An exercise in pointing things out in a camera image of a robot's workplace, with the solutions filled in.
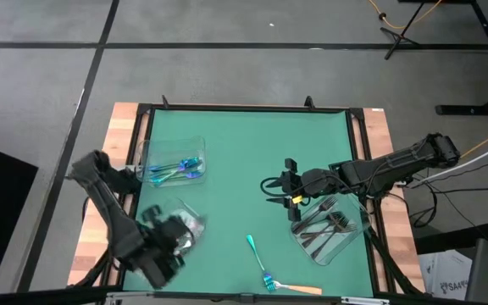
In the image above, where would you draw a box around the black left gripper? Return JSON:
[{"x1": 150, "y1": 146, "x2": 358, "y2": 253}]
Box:
[{"x1": 136, "y1": 204, "x2": 197, "y2": 280}]

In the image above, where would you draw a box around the black tripod stand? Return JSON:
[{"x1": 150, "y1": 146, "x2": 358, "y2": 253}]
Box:
[{"x1": 379, "y1": 0, "x2": 427, "y2": 61}]

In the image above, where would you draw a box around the green table mat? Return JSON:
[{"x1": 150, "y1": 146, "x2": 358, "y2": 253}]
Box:
[{"x1": 123, "y1": 108, "x2": 375, "y2": 297}]

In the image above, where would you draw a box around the orange extension cable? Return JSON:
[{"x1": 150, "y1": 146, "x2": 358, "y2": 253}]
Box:
[
  {"x1": 459, "y1": 122, "x2": 488, "y2": 160},
  {"x1": 368, "y1": 0, "x2": 445, "y2": 31}
]

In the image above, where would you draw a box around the black right camera cable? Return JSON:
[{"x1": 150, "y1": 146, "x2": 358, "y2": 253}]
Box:
[{"x1": 259, "y1": 176, "x2": 290, "y2": 198}]

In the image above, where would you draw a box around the white floor cable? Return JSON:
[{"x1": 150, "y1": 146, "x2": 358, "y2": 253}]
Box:
[{"x1": 411, "y1": 134, "x2": 488, "y2": 184}]

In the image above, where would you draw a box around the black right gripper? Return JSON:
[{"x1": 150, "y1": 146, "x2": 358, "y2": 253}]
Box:
[{"x1": 264, "y1": 158, "x2": 343, "y2": 223}]

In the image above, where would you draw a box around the white printed cardboard box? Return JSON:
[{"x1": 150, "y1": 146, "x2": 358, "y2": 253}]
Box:
[{"x1": 417, "y1": 249, "x2": 474, "y2": 302}]

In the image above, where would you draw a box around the clear plastic bin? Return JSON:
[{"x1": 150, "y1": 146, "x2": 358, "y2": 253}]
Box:
[
  {"x1": 122, "y1": 197, "x2": 208, "y2": 287},
  {"x1": 289, "y1": 192, "x2": 373, "y2": 267},
  {"x1": 136, "y1": 135, "x2": 208, "y2": 188}
]

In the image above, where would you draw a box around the black desk leg frame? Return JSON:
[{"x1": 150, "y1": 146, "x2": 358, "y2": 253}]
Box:
[{"x1": 434, "y1": 0, "x2": 488, "y2": 118}]

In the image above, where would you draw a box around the black table frame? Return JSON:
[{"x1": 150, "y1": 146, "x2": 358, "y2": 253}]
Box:
[{"x1": 69, "y1": 95, "x2": 426, "y2": 305}]

